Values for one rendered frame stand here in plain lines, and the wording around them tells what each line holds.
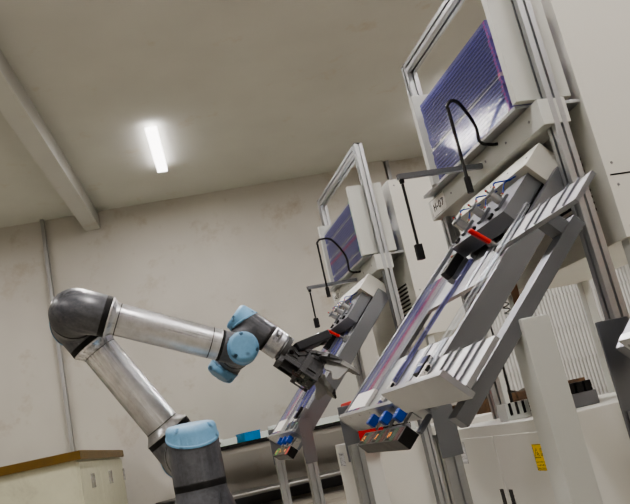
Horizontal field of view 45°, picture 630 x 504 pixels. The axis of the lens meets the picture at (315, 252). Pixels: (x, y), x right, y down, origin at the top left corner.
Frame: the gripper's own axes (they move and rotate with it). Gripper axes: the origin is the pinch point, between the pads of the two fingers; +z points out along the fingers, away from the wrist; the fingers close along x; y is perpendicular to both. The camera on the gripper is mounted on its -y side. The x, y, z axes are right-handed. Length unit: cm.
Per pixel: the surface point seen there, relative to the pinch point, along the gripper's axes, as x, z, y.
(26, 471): -550, -119, -112
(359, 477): -39.3, 23.2, -1.6
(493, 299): 41.2, 13.2, -14.0
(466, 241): 23, 7, -46
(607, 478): 34, 56, 5
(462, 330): 37.2, 10.4, -4.0
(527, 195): 49, 9, -44
